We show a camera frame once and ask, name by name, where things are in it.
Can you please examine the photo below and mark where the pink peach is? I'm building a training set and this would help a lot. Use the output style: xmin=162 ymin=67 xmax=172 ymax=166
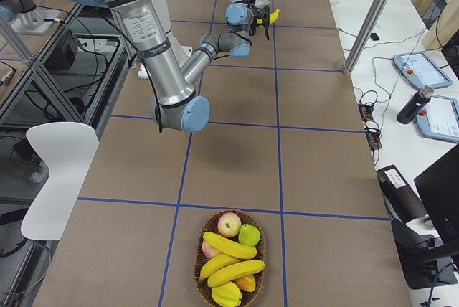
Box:
xmin=202 ymin=240 xmax=220 ymax=260

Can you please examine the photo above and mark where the yellow starfruit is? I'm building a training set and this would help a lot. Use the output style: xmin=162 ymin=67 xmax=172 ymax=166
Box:
xmin=211 ymin=282 xmax=242 ymax=307

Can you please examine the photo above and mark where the near teach pendant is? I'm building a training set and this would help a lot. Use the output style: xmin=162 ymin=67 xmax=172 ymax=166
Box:
xmin=416 ymin=95 xmax=458 ymax=143

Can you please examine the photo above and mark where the wicker fruit basket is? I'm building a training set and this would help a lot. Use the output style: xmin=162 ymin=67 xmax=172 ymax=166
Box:
xmin=194 ymin=209 xmax=265 ymax=306

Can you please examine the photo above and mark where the teach pendant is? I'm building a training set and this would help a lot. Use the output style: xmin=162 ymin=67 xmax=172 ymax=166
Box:
xmin=392 ymin=52 xmax=453 ymax=90
xmin=416 ymin=95 xmax=458 ymax=143

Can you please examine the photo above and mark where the white chair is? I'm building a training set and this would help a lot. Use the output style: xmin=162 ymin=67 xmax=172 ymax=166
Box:
xmin=21 ymin=122 xmax=99 ymax=241

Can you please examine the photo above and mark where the white camera post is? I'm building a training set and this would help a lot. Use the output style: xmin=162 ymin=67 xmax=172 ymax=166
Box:
xmin=141 ymin=0 xmax=192 ymax=69

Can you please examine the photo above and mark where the grey square plate orange rim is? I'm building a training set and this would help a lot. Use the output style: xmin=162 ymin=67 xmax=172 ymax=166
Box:
xmin=230 ymin=0 xmax=271 ymax=9

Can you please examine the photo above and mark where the green pear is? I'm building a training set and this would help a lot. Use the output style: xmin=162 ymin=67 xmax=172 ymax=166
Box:
xmin=238 ymin=224 xmax=261 ymax=247

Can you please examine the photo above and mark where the small black box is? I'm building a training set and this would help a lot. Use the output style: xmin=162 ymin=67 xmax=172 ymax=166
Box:
xmin=370 ymin=32 xmax=379 ymax=41

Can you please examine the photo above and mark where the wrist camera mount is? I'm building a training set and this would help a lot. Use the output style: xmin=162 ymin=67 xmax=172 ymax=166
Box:
xmin=249 ymin=5 xmax=270 ymax=41

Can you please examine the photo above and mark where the black water bottle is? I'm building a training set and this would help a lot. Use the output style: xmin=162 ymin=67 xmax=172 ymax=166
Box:
xmin=396 ymin=85 xmax=435 ymax=124

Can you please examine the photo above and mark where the aluminium frame post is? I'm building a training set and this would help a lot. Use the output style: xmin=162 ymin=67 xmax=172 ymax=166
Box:
xmin=344 ymin=0 xmax=388 ymax=75

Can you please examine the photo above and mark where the far teach pendant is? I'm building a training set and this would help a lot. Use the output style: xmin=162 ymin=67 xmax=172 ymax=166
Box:
xmin=392 ymin=52 xmax=453 ymax=90

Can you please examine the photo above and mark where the red yellow apple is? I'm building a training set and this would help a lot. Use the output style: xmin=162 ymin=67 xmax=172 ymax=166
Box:
xmin=217 ymin=212 xmax=242 ymax=238

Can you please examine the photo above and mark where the black monitor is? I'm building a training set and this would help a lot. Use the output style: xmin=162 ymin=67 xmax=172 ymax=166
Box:
xmin=415 ymin=145 xmax=458 ymax=243

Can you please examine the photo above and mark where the orange mango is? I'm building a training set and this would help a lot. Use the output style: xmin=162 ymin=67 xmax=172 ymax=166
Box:
xmin=233 ymin=275 xmax=256 ymax=293

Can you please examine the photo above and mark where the yellow banana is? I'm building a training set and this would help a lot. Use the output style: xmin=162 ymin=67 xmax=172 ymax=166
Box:
xmin=203 ymin=232 xmax=257 ymax=260
xmin=199 ymin=253 xmax=241 ymax=282
xmin=207 ymin=260 xmax=265 ymax=288
xmin=257 ymin=9 xmax=280 ymax=26

